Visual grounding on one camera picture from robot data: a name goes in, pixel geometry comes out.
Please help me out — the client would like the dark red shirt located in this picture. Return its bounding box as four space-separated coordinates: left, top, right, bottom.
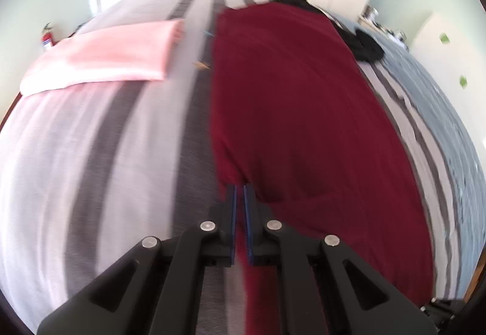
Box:
209 2 435 335

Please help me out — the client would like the black garment on bed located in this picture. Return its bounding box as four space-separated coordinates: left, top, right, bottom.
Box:
277 0 385 63

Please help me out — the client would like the pink folded garment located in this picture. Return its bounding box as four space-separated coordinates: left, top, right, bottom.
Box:
20 19 184 97

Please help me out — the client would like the red fire extinguisher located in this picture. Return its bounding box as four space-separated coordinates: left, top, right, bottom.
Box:
42 23 55 51

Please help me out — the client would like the grey white striped bedsheet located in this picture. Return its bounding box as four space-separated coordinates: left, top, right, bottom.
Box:
0 0 475 335

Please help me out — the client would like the bedside table with items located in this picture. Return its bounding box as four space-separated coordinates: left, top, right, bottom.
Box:
358 5 409 51

